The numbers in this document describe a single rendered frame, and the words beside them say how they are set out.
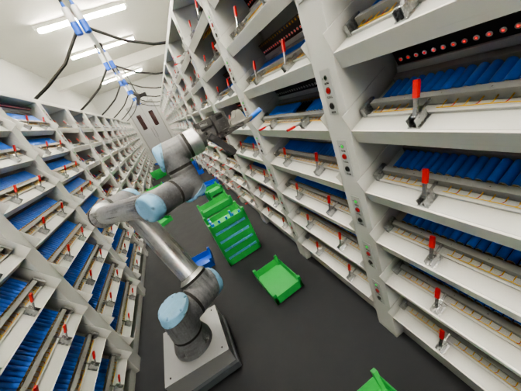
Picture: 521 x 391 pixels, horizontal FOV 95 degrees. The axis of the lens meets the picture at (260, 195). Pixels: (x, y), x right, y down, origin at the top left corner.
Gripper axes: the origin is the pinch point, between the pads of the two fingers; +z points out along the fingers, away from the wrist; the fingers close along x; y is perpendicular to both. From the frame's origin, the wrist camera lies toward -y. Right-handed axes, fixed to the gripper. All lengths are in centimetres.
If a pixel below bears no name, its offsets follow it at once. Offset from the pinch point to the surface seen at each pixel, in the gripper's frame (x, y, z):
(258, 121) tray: 33.2, -7.1, 17.0
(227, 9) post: 33, 43, 24
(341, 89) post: -36.4, 0.3, 13.3
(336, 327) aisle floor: -16, -104, -8
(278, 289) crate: 26, -103, -18
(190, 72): 173, 44, 28
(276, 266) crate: 45, -104, -9
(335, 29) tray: -36.8, 13.7, 15.7
